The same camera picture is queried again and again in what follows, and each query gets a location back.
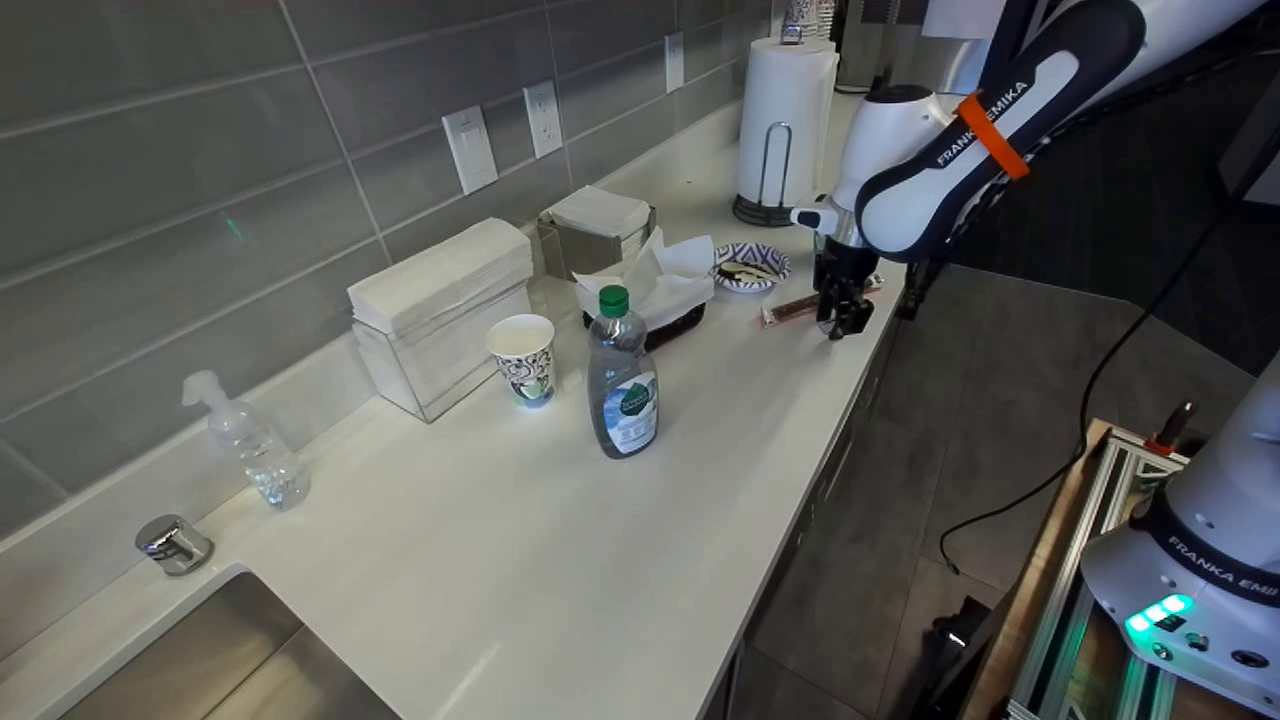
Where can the white paper towel roll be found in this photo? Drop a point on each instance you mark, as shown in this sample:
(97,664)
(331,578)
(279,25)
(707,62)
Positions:
(785,102)

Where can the orange tape band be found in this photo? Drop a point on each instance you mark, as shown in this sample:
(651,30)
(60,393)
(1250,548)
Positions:
(993,136)

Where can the white napkin dispenser box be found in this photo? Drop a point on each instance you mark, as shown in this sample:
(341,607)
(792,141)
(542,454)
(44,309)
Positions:
(434,315)

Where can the steel sink basin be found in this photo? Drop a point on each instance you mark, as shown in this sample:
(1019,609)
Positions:
(213,662)

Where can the small red black tool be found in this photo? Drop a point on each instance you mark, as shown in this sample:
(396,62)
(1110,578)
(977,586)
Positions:
(1179,421)

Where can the wooden robot stand frame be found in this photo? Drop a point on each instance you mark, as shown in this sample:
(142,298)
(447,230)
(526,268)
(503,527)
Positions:
(1033,586)

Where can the metal counter fitting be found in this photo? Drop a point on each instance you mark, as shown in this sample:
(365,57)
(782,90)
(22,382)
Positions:
(173,540)

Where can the grey napkin holder box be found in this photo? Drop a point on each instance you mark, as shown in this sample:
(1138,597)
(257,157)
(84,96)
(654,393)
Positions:
(595,222)

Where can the dish soap bottle green cap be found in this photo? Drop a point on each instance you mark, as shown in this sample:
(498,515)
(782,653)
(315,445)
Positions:
(624,393)

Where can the patterned paper cup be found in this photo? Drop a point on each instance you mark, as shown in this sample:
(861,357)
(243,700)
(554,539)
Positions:
(523,363)

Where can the small patterned bowl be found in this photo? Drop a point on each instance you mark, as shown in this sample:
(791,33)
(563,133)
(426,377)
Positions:
(746,266)

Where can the clear spray bottle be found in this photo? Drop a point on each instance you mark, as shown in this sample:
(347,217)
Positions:
(263,454)

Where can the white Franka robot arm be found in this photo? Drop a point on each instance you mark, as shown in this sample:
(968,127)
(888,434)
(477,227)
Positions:
(961,147)

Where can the white wall outlet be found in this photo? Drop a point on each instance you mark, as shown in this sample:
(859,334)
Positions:
(675,62)
(470,147)
(542,116)

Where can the white napkins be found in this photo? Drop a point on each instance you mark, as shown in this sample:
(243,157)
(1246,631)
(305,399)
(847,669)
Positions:
(665,272)

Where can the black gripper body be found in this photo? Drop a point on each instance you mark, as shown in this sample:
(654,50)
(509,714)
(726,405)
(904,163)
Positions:
(847,272)

